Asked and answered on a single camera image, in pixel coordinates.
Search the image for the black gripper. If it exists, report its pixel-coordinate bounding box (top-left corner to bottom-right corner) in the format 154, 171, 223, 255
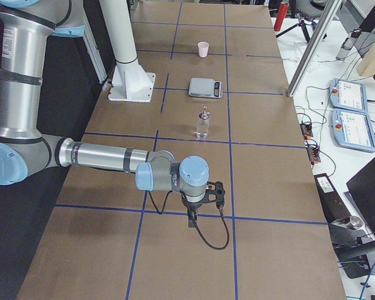
182, 181, 225, 228

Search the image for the clear glass sauce bottle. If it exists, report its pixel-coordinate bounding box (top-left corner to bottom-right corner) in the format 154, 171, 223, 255
196, 105, 210, 139

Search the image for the pink plastic cup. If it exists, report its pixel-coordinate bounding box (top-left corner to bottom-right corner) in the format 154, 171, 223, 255
197, 41, 209, 58

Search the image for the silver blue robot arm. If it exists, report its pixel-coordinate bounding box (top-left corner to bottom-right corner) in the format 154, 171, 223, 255
0, 1, 225, 228

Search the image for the silver digital kitchen scale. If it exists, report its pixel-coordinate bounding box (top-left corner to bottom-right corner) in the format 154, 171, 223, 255
188, 77, 223, 99

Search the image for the orange black connector block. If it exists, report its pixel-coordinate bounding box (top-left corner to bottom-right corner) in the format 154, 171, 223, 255
300, 122, 313, 139

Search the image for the black box with metal knob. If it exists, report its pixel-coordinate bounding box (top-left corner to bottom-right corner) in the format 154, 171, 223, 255
314, 173, 363, 248

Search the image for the black monitor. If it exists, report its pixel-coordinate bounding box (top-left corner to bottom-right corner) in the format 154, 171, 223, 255
347, 158, 375, 233

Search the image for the lower blue teach pendant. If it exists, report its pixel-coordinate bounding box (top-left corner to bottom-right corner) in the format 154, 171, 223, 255
331, 109, 375, 153

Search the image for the blue teach pendant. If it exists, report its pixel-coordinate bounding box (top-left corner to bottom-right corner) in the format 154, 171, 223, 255
331, 109, 375, 153
329, 78, 368, 113

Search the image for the upper blue teach pendant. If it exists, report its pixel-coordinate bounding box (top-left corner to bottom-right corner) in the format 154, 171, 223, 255
329, 78, 368, 113

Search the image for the red cylinder bottle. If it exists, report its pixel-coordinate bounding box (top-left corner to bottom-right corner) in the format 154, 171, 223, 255
274, 1, 289, 32

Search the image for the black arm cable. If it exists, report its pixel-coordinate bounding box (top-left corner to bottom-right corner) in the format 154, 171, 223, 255
147, 189, 230, 251

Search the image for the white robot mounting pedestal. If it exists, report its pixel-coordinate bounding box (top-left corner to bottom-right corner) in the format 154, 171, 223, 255
99, 0, 156, 103

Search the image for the black camera tripod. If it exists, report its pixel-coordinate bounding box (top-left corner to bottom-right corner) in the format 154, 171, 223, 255
276, 15, 318, 43

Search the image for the aluminium frame post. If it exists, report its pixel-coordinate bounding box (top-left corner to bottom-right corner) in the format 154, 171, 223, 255
286, 0, 343, 97

